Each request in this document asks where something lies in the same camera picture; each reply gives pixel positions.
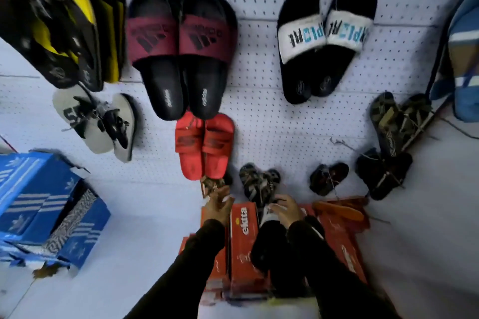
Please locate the person's right hand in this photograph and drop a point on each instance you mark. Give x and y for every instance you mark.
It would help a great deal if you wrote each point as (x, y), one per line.
(289, 212)

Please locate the person's left hand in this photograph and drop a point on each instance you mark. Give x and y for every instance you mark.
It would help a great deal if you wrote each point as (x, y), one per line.
(218, 207)

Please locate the person's left fingers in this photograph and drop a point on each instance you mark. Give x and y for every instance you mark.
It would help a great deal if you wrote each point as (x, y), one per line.
(221, 195)

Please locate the person's right fingers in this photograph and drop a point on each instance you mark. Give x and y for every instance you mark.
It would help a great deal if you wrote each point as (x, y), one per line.
(281, 203)

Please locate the small brown camouflage sandal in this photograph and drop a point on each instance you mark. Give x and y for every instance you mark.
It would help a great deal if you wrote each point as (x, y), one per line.
(210, 184)

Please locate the person's right forearm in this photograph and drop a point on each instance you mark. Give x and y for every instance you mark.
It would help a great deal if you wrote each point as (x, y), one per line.
(333, 277)

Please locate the person's left forearm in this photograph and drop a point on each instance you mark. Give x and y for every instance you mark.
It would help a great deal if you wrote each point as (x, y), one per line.
(183, 274)

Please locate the red slide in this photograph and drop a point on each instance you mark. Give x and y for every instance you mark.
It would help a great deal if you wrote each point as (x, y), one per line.
(218, 146)
(190, 146)

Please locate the small dark brown sandal pair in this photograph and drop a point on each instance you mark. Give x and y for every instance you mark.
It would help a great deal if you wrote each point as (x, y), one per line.
(327, 178)

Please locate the red shoe box white label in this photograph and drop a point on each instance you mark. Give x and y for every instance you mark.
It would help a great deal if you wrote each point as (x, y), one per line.
(245, 251)

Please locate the orange slipper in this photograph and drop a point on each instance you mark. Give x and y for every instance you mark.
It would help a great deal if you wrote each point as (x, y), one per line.
(342, 210)

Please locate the olive camouflage flip flop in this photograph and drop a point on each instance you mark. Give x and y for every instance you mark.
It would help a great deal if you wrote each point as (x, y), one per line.
(415, 113)
(385, 124)

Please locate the blue shoe box grey pattern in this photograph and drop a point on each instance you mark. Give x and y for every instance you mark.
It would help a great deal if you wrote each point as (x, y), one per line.
(71, 232)

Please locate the blue striped shoe box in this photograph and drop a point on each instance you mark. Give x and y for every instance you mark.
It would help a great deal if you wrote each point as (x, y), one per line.
(32, 188)

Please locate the black yellow flip flop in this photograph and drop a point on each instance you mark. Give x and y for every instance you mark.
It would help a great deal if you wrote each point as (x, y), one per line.
(84, 31)
(35, 27)
(112, 19)

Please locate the blue striped slipper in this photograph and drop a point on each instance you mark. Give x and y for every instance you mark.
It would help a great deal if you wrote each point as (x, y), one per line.
(462, 57)

